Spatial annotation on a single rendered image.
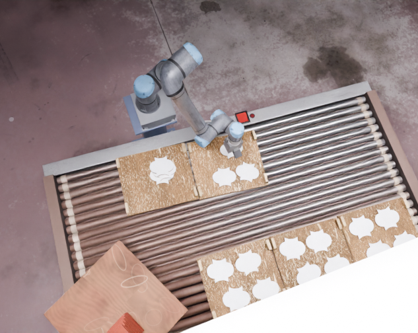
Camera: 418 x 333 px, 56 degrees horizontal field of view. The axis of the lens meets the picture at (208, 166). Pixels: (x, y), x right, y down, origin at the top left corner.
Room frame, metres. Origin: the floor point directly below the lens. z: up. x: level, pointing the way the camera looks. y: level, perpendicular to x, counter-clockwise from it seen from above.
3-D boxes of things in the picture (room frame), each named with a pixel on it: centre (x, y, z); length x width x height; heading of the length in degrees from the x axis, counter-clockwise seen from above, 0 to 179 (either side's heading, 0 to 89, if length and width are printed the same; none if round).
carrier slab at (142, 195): (0.57, 0.29, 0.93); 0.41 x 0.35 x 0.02; 112
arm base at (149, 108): (1.02, 0.42, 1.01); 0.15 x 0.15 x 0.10
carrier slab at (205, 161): (0.72, -0.11, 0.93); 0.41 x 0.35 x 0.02; 111
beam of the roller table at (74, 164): (0.95, -0.01, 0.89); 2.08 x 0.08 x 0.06; 115
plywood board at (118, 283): (-0.16, 0.35, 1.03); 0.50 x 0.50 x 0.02; 54
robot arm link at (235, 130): (0.81, -0.12, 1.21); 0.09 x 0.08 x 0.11; 55
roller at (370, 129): (0.70, -0.12, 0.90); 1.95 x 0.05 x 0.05; 115
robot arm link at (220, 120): (0.85, -0.03, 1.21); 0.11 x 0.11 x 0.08; 55
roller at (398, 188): (0.34, -0.29, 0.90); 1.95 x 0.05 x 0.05; 115
